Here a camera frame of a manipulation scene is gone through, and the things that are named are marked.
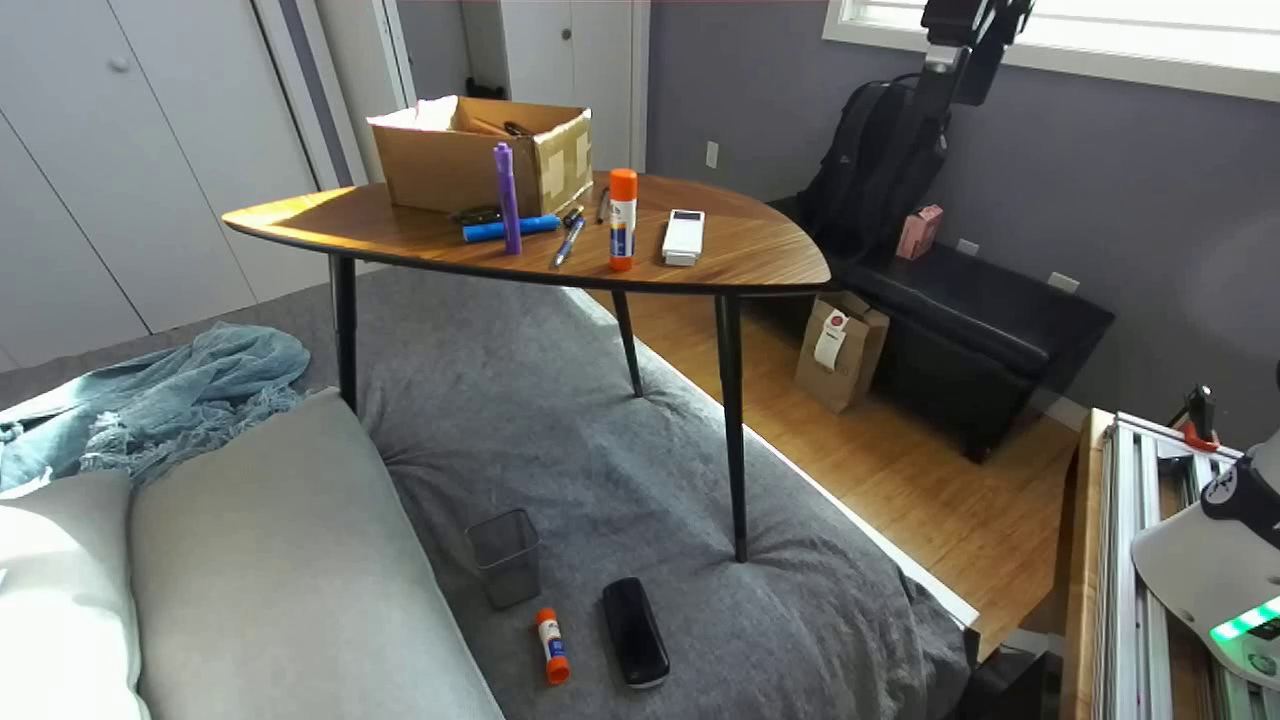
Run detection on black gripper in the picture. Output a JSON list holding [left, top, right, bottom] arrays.
[[949, 0, 1041, 108]]

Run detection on white small box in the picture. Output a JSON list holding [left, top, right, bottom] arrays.
[[662, 204, 709, 268]]

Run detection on white framed window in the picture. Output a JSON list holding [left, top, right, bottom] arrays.
[[819, 0, 1280, 108]]

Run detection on black backpack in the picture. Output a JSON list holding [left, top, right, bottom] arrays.
[[776, 73, 955, 271]]

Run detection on black leather bench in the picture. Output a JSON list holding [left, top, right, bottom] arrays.
[[824, 238, 1115, 467]]

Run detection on wooden side table black legs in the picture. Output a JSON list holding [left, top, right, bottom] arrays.
[[219, 173, 837, 564]]

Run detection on brown paper bag white tag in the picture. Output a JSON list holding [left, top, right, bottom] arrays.
[[791, 291, 894, 414]]

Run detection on large glue stick orange cap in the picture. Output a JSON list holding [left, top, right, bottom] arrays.
[[606, 165, 643, 274]]

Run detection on white door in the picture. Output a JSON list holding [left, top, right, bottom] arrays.
[[457, 0, 652, 175]]

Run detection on red black clamp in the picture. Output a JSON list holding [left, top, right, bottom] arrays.
[[1170, 379, 1224, 454]]

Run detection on clear pen blue cap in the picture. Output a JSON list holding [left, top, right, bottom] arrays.
[[550, 204, 592, 271]]

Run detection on blue marker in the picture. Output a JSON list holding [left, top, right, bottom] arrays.
[[459, 210, 570, 249]]

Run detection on purple marker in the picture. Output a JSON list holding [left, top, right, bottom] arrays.
[[494, 136, 525, 258]]

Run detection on robot stand aluminium wood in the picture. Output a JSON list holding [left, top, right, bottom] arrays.
[[1061, 403, 1280, 720]]

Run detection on cardboard box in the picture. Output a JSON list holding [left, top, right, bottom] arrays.
[[363, 93, 596, 225]]

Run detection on grey bed cover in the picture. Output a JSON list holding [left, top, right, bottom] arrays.
[[324, 265, 975, 720]]

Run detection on dark mesh pen cup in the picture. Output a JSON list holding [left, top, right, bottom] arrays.
[[465, 503, 543, 610]]

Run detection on white wardrobe doors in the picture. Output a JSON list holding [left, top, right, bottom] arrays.
[[0, 0, 332, 371]]

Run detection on grey pillow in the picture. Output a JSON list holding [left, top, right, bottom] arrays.
[[129, 391, 507, 720]]

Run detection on light blue blanket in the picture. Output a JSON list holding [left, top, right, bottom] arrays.
[[0, 321, 315, 496]]

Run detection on white pillow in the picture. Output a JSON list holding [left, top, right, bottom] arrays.
[[0, 473, 151, 720]]

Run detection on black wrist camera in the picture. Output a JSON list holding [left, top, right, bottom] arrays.
[[920, 0, 982, 52]]

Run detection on white bed frame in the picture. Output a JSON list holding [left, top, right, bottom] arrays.
[[565, 284, 986, 664]]

